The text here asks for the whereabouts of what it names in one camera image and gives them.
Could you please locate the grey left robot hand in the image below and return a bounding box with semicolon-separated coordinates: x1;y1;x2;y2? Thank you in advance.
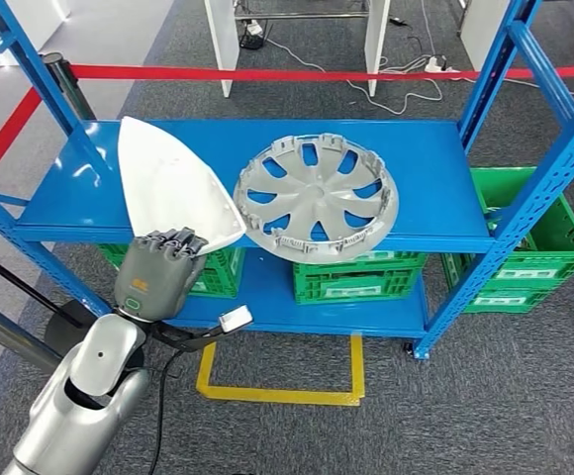
113;227;210;324

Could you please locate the white plastic car body part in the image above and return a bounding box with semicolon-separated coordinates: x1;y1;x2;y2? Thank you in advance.
117;116;248;257

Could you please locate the blue metal shelf rack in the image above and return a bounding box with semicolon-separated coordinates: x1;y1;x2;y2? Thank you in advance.
0;0;574;360

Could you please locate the black barrier belt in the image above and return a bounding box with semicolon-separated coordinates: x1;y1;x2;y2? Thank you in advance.
0;243;86;330

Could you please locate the silver wheel hubcap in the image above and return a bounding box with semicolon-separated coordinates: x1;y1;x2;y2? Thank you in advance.
233;133;400;265

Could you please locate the red barrier belt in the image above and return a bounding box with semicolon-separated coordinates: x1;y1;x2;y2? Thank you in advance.
69;61;574;84
0;86;44;186

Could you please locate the white desk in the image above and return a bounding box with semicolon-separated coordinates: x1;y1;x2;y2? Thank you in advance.
203;0;392;98

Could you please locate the white panel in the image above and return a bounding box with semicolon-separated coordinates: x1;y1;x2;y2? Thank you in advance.
459;0;512;72

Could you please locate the black camera bracket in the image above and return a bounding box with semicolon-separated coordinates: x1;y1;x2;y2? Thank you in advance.
146;320;229;353

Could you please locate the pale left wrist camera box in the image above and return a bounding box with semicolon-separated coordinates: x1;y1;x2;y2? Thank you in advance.
218;305;254;334

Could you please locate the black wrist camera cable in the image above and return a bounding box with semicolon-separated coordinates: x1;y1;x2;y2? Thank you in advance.
147;347;186;475

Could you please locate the white floor cable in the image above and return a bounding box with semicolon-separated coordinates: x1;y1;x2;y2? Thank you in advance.
266;36;444;118

